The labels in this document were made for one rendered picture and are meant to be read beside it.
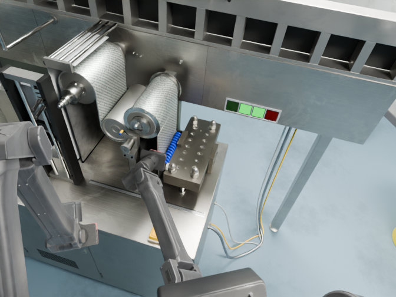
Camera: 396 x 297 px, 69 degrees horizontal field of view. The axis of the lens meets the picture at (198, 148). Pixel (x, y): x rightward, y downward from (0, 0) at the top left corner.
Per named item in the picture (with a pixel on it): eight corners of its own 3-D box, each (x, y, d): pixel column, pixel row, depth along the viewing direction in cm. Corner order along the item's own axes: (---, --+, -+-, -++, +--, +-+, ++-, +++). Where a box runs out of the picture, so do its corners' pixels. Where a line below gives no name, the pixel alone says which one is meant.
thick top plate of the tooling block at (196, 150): (163, 182, 125) (163, 173, 121) (190, 125, 152) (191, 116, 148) (198, 192, 123) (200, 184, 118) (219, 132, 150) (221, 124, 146)
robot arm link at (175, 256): (210, 284, 74) (180, 280, 67) (195, 297, 76) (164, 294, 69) (162, 176, 105) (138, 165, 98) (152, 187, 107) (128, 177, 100)
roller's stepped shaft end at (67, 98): (55, 109, 99) (53, 102, 97) (65, 99, 104) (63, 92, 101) (63, 111, 99) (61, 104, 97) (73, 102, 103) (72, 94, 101)
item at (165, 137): (157, 166, 124) (157, 135, 111) (175, 131, 140) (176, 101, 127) (158, 166, 124) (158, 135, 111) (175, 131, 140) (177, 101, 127)
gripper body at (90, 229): (62, 228, 90) (55, 228, 83) (95, 223, 92) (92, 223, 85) (63, 250, 89) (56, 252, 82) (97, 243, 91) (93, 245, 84)
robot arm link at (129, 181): (162, 187, 102) (142, 179, 96) (141, 205, 105) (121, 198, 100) (155, 163, 110) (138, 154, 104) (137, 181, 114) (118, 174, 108)
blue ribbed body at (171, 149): (159, 165, 126) (159, 160, 124) (175, 134, 141) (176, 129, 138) (167, 168, 126) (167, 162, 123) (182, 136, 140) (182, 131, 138)
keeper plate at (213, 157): (207, 172, 138) (209, 157, 130) (211, 158, 145) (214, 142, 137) (211, 174, 138) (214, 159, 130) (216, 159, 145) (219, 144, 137)
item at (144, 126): (131, 132, 110) (128, 117, 105) (133, 129, 112) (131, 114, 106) (149, 137, 109) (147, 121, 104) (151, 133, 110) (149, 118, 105)
